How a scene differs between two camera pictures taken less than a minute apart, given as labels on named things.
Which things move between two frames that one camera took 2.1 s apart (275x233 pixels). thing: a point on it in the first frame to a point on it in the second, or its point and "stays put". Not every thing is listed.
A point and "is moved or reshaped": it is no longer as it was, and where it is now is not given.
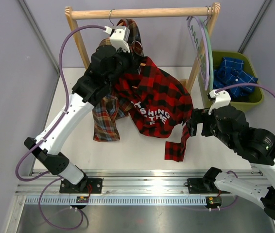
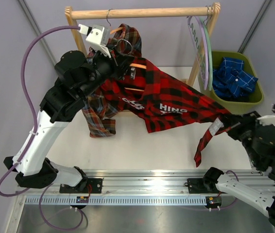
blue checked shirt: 231,73 stays put
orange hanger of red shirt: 138,46 to 139,66
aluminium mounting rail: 133,188 stays put
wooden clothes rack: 74,14 stays put
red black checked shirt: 159,104 is moved or reshaped
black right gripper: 199,115 to 239,122
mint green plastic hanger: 210,53 stays put
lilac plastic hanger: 198,37 stays put
